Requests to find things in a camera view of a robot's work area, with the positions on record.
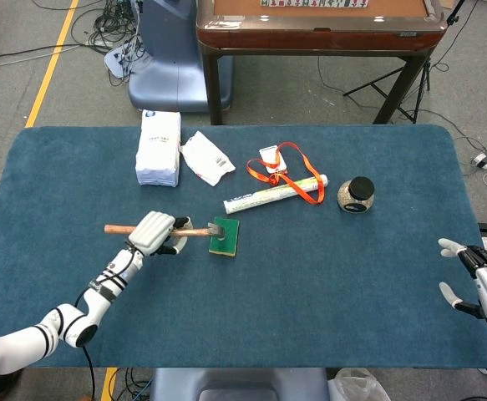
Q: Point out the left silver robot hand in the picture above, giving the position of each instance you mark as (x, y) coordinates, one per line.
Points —
(151, 231)

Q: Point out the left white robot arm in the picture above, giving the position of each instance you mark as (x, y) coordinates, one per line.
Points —
(101, 292)

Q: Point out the green and yellow sponge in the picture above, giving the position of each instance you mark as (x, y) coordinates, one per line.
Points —
(226, 240)

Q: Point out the white paper wrapped package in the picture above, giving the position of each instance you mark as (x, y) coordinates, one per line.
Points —
(158, 146)

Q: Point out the crumpled white plastic bag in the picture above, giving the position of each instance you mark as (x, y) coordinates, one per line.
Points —
(203, 156)

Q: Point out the white rolled paper tube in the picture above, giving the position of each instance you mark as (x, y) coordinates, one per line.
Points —
(264, 195)

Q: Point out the blue carpet table mat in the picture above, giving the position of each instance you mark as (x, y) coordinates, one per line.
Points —
(268, 292)

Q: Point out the white id badge holder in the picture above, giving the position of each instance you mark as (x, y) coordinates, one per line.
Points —
(270, 156)

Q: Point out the clear plastic bag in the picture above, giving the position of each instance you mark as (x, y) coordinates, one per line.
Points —
(358, 386)

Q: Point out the black lid glass jar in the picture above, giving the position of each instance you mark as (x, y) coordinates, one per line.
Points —
(360, 190)

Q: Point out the grey blue robot torso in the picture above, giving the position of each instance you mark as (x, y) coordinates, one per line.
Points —
(234, 384)

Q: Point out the white socket board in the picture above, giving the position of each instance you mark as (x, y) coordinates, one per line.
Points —
(115, 60)

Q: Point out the black tripod stand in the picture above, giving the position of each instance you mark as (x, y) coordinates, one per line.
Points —
(410, 96)

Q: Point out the brown mahjong table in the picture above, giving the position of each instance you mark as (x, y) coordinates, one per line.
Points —
(318, 37)

